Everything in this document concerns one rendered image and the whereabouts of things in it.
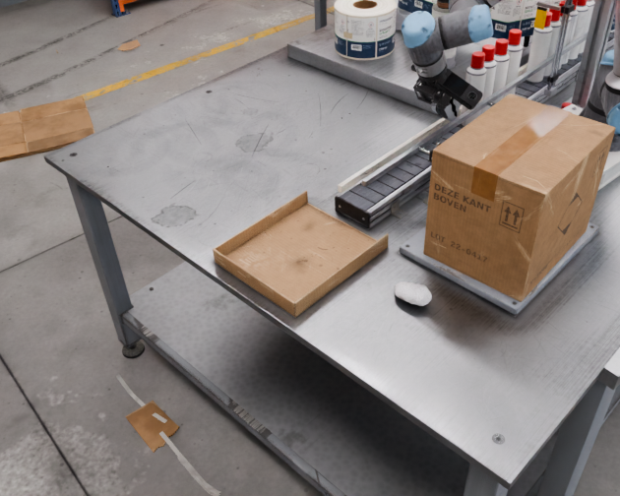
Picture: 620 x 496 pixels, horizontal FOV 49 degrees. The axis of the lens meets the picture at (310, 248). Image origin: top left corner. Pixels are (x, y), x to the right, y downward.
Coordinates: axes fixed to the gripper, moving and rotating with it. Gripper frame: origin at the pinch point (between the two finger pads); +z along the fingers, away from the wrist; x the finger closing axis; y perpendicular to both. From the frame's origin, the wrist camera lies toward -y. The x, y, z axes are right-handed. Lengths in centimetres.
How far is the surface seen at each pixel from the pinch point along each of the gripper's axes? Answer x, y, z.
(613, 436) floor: 37, -63, 86
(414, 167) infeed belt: 19.3, -1.6, -4.6
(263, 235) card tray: 57, 12, -21
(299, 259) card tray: 57, -1, -21
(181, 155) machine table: 49, 56, -16
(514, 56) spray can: -25.5, -1.2, 4.7
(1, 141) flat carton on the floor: 75, 255, 64
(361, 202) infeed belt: 36.5, -1.0, -14.6
